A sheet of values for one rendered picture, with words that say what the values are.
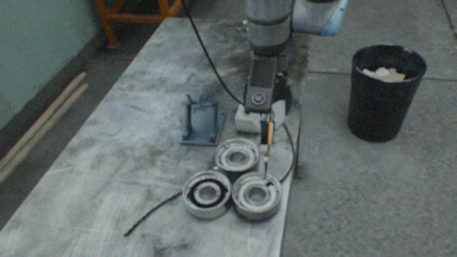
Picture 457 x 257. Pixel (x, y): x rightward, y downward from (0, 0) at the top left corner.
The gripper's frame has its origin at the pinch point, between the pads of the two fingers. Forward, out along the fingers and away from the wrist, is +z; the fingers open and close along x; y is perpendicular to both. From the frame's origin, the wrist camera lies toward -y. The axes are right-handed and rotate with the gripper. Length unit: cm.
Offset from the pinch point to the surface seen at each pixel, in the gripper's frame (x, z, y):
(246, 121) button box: 6.9, 9.3, 11.9
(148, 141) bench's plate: 32.7, 13.3, 5.7
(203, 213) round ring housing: 11.6, 10.3, -16.1
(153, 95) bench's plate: 38.2, 13.3, 25.4
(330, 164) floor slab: -23, 93, 75
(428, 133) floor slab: -74, 93, 104
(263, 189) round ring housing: 0.1, 10.7, -8.3
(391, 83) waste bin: -46, 51, 90
